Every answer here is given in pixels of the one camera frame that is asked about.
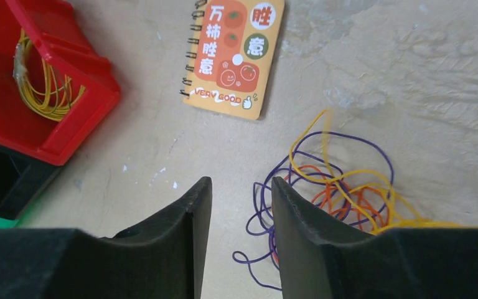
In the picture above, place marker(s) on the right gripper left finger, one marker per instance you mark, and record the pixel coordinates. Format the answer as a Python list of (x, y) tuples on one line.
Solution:
[(162, 256)]

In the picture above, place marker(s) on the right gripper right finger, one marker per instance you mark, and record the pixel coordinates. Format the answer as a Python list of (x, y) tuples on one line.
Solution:
[(322, 257)]

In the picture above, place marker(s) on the black plastic bin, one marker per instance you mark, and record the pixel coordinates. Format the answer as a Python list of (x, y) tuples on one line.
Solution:
[(22, 180)]

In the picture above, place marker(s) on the orange spiral notebook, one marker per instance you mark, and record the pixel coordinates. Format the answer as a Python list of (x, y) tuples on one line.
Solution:
[(231, 54)]

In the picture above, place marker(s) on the red plastic bin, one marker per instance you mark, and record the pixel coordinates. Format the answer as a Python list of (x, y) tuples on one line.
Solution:
[(57, 39)]

